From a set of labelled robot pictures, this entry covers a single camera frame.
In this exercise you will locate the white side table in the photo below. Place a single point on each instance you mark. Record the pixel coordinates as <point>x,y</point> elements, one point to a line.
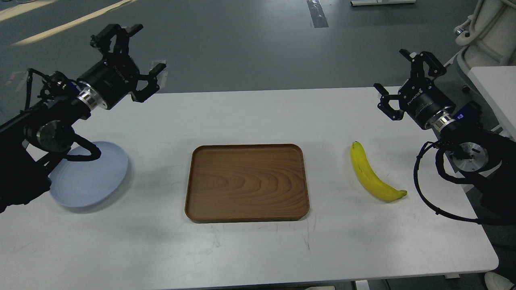
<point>497,85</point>

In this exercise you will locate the white machine base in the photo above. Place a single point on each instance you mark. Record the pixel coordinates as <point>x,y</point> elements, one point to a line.
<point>486,38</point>

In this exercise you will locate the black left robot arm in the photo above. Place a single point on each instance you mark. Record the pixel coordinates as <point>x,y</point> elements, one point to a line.
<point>35,141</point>

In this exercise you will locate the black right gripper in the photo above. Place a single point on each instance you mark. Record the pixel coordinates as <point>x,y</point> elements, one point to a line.
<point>418,96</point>

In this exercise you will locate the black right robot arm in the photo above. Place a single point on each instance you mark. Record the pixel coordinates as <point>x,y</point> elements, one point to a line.
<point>466,152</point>

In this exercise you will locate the brown wooden tray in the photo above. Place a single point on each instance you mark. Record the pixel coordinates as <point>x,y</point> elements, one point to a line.
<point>247,183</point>

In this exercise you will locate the white shoe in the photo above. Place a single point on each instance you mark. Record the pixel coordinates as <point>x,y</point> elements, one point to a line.
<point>493,281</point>

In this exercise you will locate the light blue plate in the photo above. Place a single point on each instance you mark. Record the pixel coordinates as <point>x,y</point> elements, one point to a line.
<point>82,184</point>

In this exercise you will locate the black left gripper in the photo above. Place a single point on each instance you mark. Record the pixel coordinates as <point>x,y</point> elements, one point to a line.
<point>117,75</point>

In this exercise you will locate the yellow banana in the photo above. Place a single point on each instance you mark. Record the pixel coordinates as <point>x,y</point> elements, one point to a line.
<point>368,178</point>

